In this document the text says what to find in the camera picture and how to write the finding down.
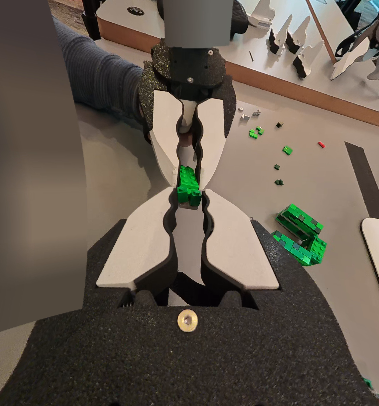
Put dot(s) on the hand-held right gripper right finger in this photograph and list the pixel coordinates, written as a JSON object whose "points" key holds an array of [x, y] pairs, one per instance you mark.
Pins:
{"points": [[237, 250]]}

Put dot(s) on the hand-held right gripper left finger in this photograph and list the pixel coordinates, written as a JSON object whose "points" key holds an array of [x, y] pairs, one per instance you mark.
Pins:
{"points": [[138, 247]]}

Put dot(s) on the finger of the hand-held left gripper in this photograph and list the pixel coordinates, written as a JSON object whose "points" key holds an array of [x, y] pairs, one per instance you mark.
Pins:
{"points": [[213, 133], [164, 133]]}

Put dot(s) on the small green brick assembly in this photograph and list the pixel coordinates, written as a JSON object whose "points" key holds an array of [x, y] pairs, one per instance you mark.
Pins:
{"points": [[186, 184]]}

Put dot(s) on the person's left forearm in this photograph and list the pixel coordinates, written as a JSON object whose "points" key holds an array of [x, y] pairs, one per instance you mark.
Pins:
{"points": [[97, 73]]}

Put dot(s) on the grey desk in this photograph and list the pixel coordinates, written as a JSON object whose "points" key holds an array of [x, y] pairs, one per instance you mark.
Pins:
{"points": [[319, 190]]}

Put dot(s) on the white angled brick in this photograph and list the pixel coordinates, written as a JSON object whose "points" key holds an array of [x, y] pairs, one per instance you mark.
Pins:
{"points": [[245, 118]]}

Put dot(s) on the bright green small brick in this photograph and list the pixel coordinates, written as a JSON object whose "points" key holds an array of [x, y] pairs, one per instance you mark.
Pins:
{"points": [[260, 130], [254, 134]]}

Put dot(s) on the large green brick structure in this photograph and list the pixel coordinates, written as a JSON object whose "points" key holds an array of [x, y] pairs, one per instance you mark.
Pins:
{"points": [[299, 219]]}

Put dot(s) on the white table with wooden edge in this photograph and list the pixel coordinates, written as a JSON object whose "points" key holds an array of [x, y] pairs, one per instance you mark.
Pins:
{"points": [[259, 63]]}

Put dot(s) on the black textured pad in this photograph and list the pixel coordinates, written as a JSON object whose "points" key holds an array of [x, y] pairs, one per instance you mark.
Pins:
{"points": [[239, 16]]}

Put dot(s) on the flat green plate brick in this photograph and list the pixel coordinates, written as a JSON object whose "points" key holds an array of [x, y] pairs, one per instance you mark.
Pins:
{"points": [[287, 150]]}

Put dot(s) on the black table grommet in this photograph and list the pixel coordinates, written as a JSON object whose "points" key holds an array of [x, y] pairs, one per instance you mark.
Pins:
{"points": [[135, 11]]}

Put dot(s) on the white finger part with base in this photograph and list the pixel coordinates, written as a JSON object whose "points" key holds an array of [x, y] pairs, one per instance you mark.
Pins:
{"points": [[262, 12]]}

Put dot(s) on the spare white finger part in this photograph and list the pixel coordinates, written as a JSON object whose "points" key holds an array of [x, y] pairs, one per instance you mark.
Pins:
{"points": [[280, 38], [299, 35], [308, 60]]}

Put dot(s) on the black monitor stand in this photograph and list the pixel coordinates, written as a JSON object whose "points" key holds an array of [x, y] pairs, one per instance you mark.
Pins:
{"points": [[90, 19]]}

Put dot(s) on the black tape strip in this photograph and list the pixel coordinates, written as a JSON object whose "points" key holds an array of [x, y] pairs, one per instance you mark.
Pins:
{"points": [[364, 177]]}

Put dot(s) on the spare hand-held gripper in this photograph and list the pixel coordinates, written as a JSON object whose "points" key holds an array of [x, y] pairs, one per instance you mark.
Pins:
{"points": [[351, 60]]}

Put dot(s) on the green brick piece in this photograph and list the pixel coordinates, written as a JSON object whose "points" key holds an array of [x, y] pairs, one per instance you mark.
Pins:
{"points": [[368, 383]]}

